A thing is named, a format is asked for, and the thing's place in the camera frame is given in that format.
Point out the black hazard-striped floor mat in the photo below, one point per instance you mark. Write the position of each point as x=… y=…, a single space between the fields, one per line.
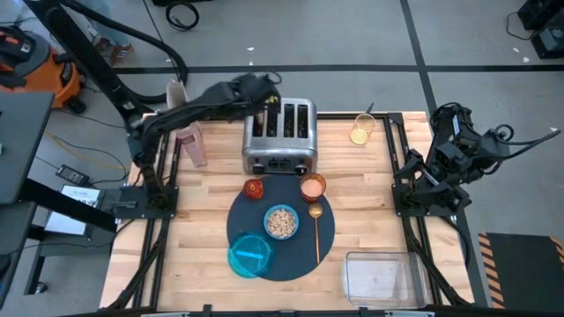
x=520 y=268

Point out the beige cereal rings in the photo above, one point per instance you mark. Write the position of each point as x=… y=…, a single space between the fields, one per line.
x=282 y=222

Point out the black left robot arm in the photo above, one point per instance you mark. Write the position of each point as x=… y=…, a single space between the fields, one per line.
x=145 y=145

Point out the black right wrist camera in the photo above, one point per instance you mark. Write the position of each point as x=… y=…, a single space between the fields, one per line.
x=454 y=125

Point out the person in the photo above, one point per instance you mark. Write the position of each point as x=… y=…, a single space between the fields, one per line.
x=106 y=22

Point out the clear plastic container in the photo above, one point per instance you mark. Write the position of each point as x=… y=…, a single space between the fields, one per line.
x=383 y=282

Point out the dark round woven placemat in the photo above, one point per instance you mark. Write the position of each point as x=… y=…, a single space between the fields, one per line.
x=291 y=260

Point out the red yellow apple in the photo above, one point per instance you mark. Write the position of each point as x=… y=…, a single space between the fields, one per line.
x=253 y=189

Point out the black equipment boxes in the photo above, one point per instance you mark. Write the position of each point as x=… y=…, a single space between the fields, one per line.
x=548 y=39

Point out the orange drinking glass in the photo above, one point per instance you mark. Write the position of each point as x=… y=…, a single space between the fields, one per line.
x=313 y=188

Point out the orange black shop vacuum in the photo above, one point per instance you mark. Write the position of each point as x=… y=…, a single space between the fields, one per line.
x=48 y=75

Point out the white paper sheet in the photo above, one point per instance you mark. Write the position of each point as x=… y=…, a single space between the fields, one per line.
x=66 y=222

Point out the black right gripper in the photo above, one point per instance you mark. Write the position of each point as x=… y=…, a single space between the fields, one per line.
x=447 y=158

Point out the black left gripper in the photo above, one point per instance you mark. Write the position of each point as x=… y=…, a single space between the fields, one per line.
x=255 y=90

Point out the black power adapter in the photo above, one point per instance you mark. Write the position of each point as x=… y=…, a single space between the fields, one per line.
x=72 y=175

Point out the gold spoon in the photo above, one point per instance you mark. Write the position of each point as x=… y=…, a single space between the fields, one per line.
x=315 y=210

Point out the black padded post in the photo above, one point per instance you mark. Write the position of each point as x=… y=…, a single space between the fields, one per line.
x=75 y=39

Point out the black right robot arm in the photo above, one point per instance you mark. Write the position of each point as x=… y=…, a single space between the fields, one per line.
x=484 y=149

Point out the orange patterned bowl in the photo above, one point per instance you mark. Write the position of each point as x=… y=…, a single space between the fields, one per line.
x=266 y=225

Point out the black aluminium table frame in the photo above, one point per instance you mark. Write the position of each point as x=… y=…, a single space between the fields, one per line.
x=392 y=145

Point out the stainless steel four-slot toaster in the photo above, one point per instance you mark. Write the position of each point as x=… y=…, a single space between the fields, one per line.
x=282 y=152

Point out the dark grey desk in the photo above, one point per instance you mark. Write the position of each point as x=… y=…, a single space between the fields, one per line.
x=22 y=141

